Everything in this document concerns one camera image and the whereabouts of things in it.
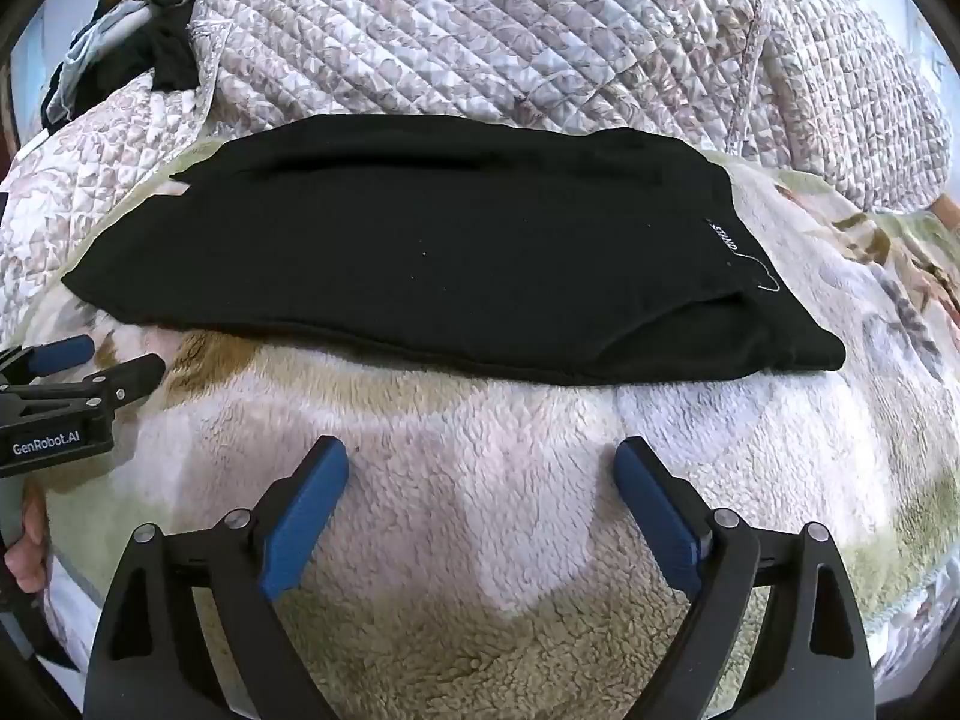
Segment black pants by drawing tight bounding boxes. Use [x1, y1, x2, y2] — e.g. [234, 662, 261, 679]
[61, 114, 847, 385]

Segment large quilted floral bedspread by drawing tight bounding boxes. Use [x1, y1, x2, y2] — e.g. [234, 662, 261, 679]
[191, 0, 773, 158]

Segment person's left hand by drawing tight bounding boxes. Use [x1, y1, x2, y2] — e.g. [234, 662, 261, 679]
[4, 491, 50, 597]

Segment black cloth pile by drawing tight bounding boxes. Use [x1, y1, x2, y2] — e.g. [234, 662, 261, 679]
[75, 0, 202, 121]

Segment quilted floral pillow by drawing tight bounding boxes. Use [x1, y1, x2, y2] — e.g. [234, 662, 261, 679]
[739, 0, 957, 215]

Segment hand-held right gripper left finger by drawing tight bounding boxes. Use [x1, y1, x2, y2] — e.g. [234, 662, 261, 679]
[84, 435, 350, 720]

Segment fleece printed blanket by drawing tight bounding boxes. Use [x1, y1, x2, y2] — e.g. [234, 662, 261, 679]
[0, 131, 960, 720]

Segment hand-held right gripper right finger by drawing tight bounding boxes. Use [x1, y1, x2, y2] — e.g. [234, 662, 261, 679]
[613, 435, 875, 720]

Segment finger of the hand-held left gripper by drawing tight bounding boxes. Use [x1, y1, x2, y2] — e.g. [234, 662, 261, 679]
[0, 336, 96, 391]
[0, 354, 166, 412]

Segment quilted floral lace-trimmed cover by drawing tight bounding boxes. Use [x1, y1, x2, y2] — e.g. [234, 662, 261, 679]
[0, 79, 218, 316]

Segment light blue cloth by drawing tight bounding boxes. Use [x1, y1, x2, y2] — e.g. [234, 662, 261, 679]
[43, 0, 147, 125]

